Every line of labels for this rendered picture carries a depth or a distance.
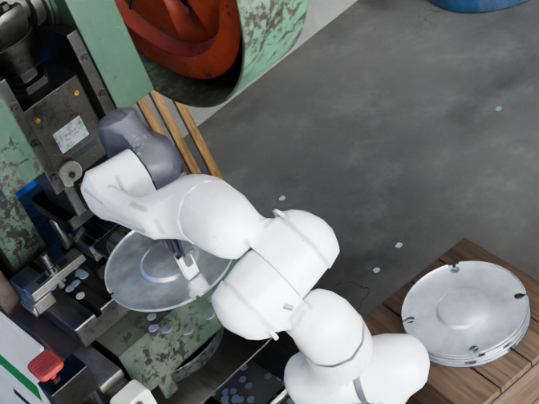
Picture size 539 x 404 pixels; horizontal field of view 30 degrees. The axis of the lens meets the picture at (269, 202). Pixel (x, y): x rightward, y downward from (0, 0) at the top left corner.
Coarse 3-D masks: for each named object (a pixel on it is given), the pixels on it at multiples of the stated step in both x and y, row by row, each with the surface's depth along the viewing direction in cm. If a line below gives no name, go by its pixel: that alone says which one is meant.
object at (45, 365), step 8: (48, 352) 207; (32, 360) 206; (40, 360) 206; (48, 360) 205; (56, 360) 204; (32, 368) 204; (40, 368) 204; (48, 368) 203; (56, 368) 203; (40, 376) 202; (48, 376) 202
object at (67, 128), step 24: (48, 72) 209; (72, 72) 206; (24, 96) 204; (48, 96) 202; (72, 96) 206; (48, 120) 204; (72, 120) 208; (96, 120) 212; (48, 144) 206; (72, 144) 210; (96, 144) 214; (72, 168) 210; (48, 192) 221; (72, 192) 214
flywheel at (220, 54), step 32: (128, 0) 236; (160, 0) 224; (192, 0) 213; (224, 0) 196; (128, 32) 239; (160, 32) 234; (192, 32) 223; (224, 32) 204; (160, 64) 237; (192, 64) 224; (224, 64) 213
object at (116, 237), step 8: (120, 224) 229; (112, 232) 227; (120, 232) 225; (128, 232) 225; (104, 240) 226; (112, 240) 224; (96, 248) 224; (104, 248) 224; (112, 248) 222; (104, 256) 222
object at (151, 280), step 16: (128, 240) 222; (144, 240) 220; (160, 240) 219; (112, 256) 219; (128, 256) 218; (144, 256) 216; (160, 256) 214; (192, 256) 212; (208, 256) 211; (112, 272) 216; (128, 272) 214; (144, 272) 212; (160, 272) 211; (176, 272) 209; (208, 272) 208; (224, 272) 206; (112, 288) 212; (128, 288) 211; (144, 288) 209; (160, 288) 208; (176, 288) 207; (192, 288) 205; (208, 288) 203; (128, 304) 207; (144, 304) 206; (160, 304) 204; (176, 304) 203
